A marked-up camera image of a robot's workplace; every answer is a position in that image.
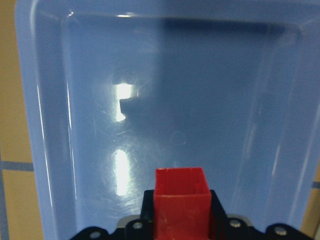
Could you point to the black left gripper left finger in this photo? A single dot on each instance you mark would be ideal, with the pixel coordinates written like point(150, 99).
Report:
point(147, 207)

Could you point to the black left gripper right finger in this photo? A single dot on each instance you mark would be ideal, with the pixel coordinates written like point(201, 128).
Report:
point(218, 219)

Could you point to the red block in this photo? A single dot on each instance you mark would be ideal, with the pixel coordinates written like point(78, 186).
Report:
point(182, 203)

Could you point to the blue plastic tray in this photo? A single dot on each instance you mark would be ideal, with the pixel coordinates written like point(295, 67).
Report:
point(115, 89)

